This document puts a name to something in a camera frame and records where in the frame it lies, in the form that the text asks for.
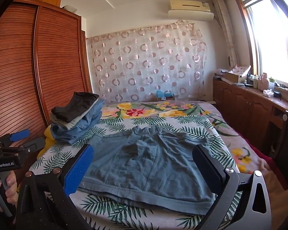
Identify grey-blue shorts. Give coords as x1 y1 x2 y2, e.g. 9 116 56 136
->
79 126 215 215

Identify person's left hand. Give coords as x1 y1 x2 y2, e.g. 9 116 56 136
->
0 170 19 212

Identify folded blue jeans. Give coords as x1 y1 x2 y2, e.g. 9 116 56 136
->
50 100 104 144

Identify floral blanket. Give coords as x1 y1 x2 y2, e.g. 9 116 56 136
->
100 101 272 174

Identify folded grey garment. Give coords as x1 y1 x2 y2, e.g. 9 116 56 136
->
50 99 99 130

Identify palm leaf print bedsheet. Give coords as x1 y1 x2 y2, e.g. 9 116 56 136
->
31 116 237 229

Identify folded black garment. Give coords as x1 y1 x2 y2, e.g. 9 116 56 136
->
51 92 99 123

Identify wooden side cabinet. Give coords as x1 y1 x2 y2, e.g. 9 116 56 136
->
213 79 288 158

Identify wooden louvred wardrobe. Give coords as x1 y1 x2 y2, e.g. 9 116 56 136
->
0 0 92 139

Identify blue toy on box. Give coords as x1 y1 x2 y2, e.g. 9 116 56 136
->
156 90 175 101

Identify cardboard box with papers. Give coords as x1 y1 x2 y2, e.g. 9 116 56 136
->
224 65 251 83

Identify white bottles on counter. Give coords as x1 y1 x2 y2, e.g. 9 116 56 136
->
253 73 270 91

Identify circle pattern sheer curtain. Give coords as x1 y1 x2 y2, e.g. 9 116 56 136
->
86 22 207 103

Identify wall air conditioner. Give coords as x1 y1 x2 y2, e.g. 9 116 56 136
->
168 0 214 21

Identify window with wooden frame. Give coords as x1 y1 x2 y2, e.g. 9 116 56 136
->
236 0 288 87

